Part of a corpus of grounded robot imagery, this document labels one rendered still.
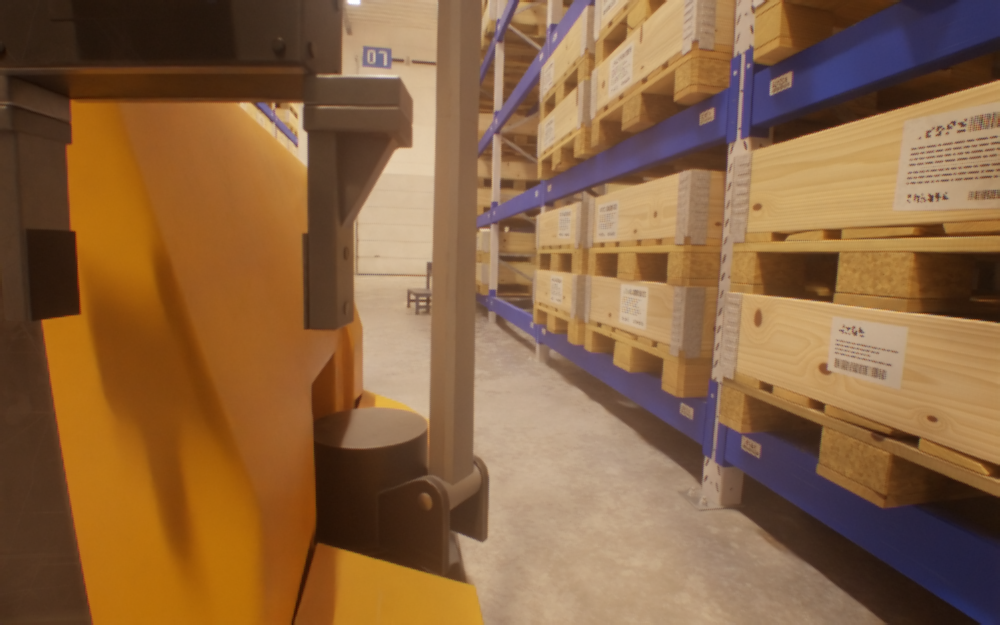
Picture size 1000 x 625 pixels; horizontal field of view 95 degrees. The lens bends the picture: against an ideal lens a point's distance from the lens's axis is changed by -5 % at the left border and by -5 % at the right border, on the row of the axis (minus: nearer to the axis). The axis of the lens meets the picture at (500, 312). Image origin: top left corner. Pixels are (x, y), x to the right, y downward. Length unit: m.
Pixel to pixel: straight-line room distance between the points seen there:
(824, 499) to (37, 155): 1.29
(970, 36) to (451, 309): 0.93
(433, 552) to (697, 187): 1.23
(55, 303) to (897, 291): 1.04
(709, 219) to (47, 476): 1.49
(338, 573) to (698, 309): 1.25
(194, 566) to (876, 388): 1.00
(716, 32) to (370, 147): 1.54
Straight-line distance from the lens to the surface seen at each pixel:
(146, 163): 0.36
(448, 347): 0.58
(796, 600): 1.30
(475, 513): 0.71
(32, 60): 0.27
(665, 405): 1.77
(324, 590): 0.54
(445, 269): 0.58
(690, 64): 1.66
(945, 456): 1.00
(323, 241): 0.21
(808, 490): 1.31
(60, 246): 0.29
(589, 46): 2.56
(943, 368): 0.99
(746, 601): 1.25
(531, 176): 6.27
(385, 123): 0.21
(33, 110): 0.29
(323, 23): 0.24
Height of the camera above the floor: 0.69
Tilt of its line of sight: 6 degrees down
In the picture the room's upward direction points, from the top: 2 degrees clockwise
